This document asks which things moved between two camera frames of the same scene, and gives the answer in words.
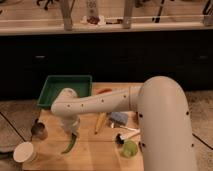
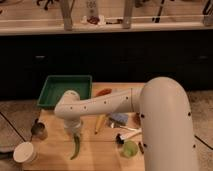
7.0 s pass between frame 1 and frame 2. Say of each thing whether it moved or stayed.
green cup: stayed
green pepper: moved
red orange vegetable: stayed
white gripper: stayed
